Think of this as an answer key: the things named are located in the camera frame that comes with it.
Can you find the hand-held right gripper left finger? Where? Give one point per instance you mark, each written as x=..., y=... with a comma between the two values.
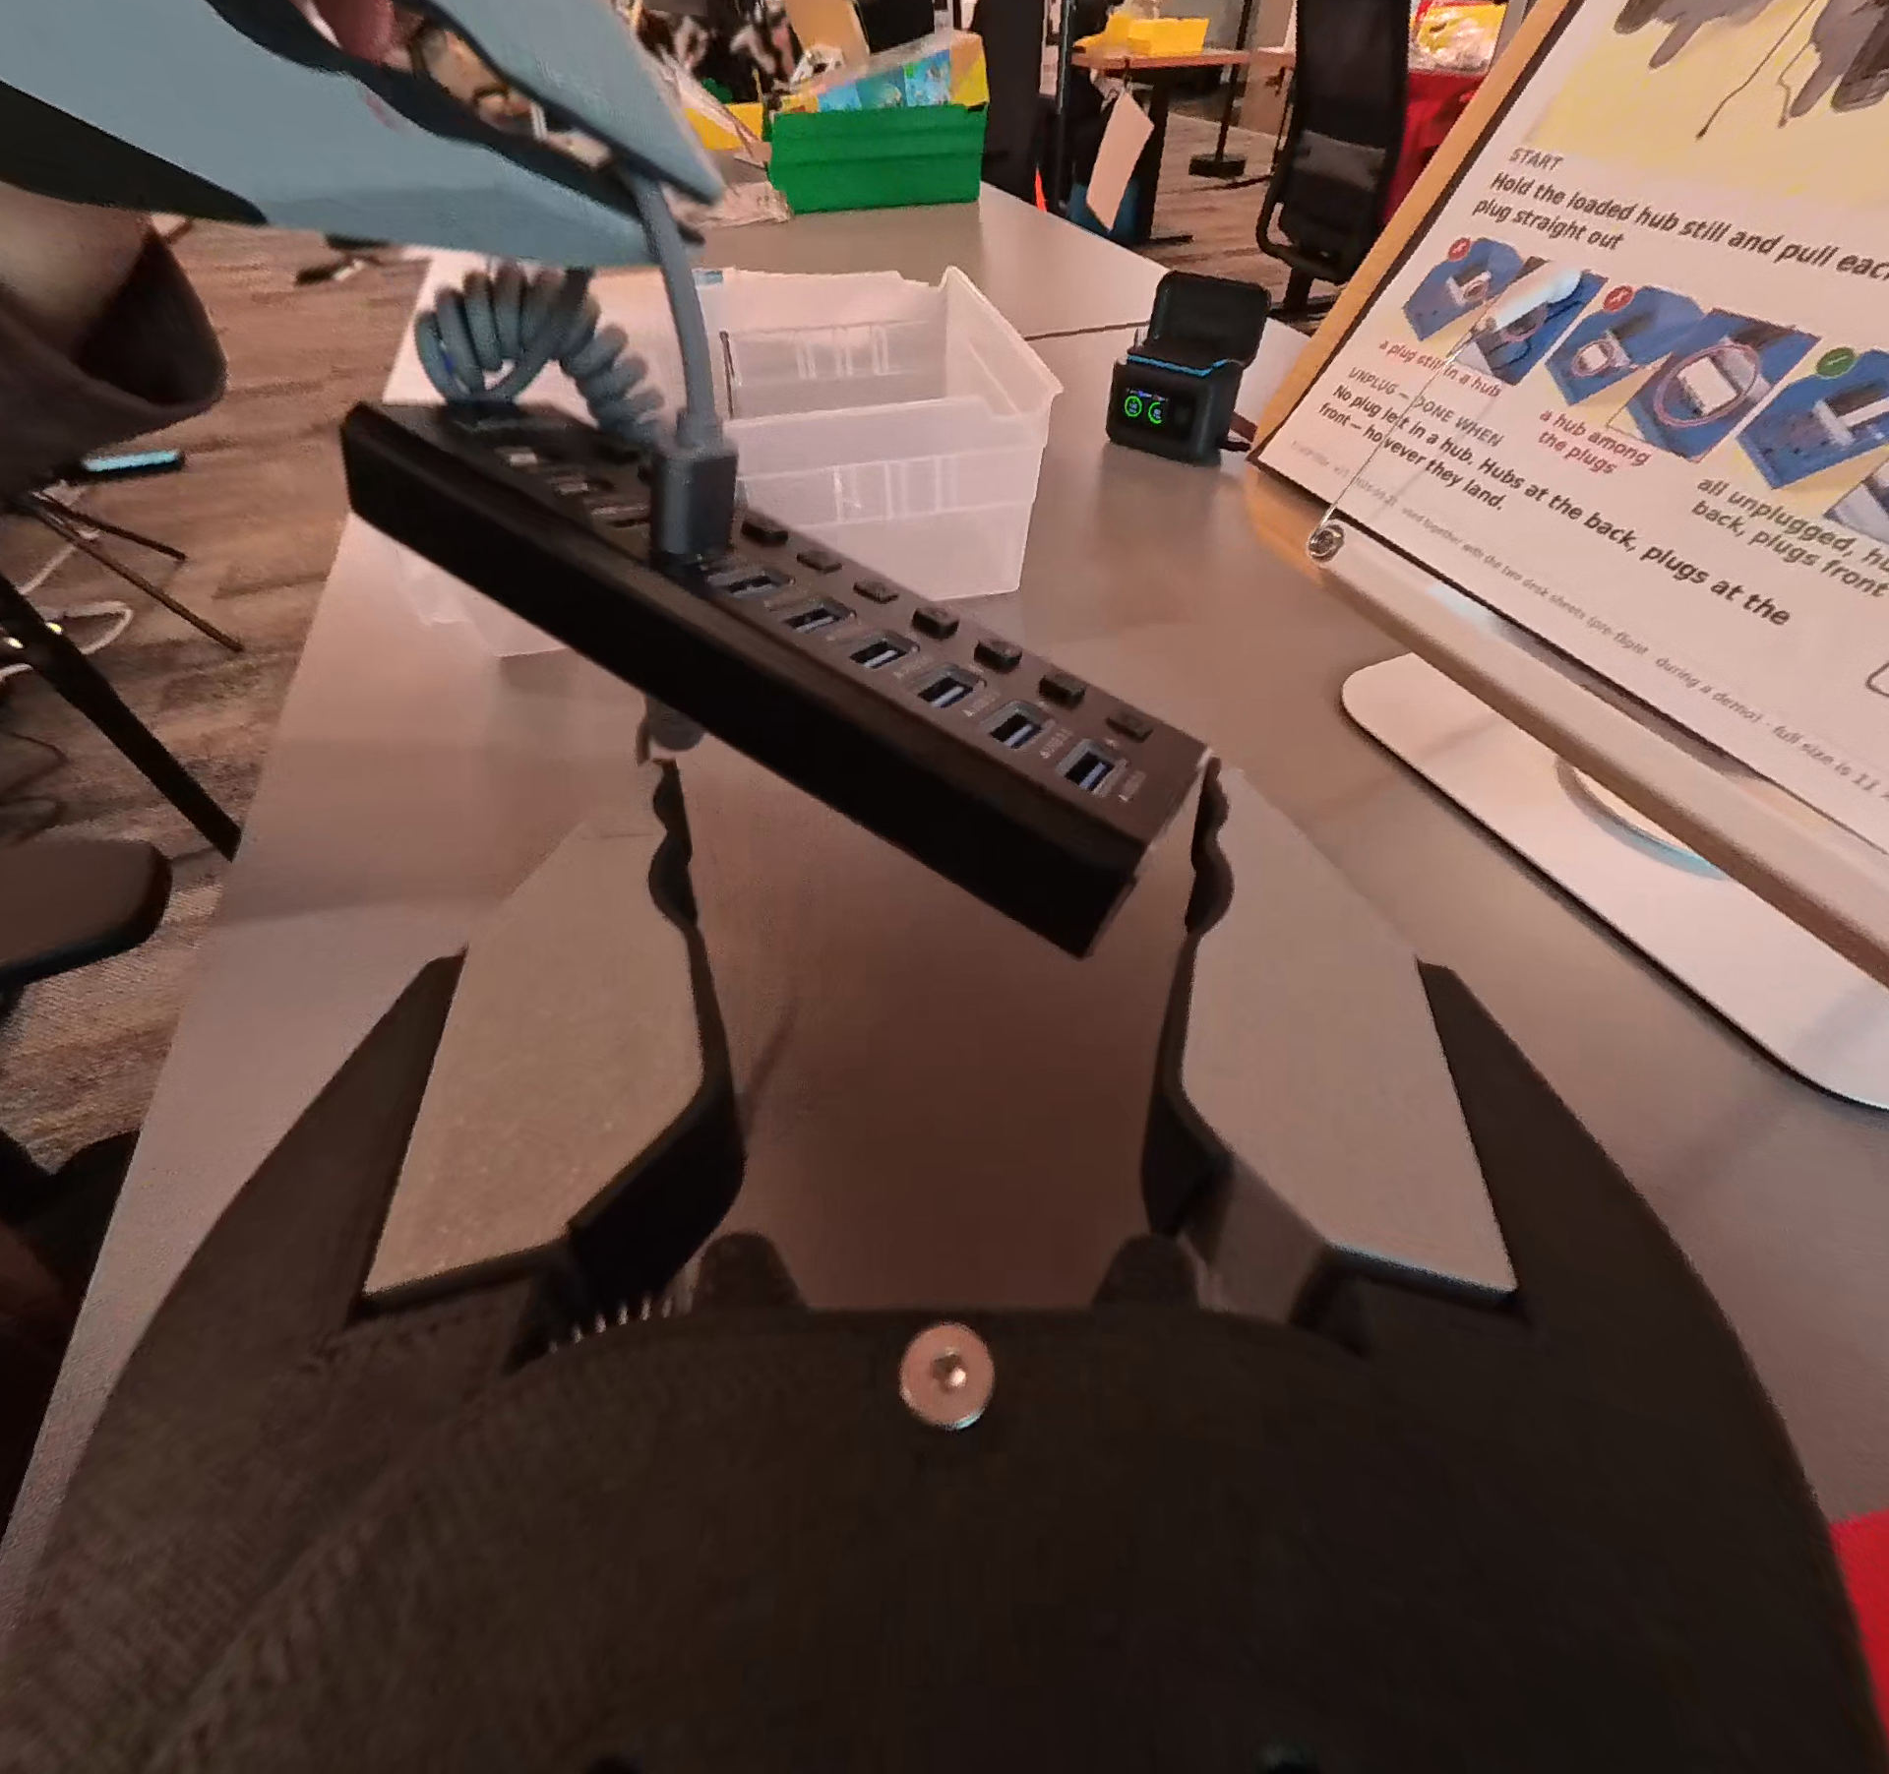
x=561, y=1065

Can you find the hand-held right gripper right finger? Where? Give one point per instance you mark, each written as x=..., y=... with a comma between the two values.
x=1313, y=1096

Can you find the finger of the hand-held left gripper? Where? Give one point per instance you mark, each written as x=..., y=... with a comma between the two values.
x=546, y=19
x=177, y=107

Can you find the black multi-port usb hub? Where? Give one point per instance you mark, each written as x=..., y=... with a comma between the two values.
x=887, y=772

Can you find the person's left forearm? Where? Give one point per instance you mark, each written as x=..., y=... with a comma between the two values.
x=104, y=358

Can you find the green plastic bin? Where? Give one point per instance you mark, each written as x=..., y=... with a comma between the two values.
x=872, y=167

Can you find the colourful cardboard box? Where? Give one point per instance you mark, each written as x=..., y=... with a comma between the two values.
x=901, y=76

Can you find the white display stand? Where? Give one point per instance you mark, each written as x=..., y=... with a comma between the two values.
x=1477, y=726

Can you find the clear plastic bin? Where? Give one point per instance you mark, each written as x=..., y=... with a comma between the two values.
x=887, y=476

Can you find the white paper tag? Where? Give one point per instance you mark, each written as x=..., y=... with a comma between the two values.
x=1117, y=158

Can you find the yellow plastic bin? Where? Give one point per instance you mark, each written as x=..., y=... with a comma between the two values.
x=1144, y=36

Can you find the wooden background table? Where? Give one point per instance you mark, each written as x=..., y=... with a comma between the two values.
x=1167, y=60

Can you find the black charging case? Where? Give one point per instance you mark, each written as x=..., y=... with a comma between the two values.
x=1180, y=401

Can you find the black office chair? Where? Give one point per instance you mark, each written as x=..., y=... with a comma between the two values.
x=1336, y=181

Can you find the printed instruction sheet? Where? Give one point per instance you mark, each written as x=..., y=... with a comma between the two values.
x=1697, y=254

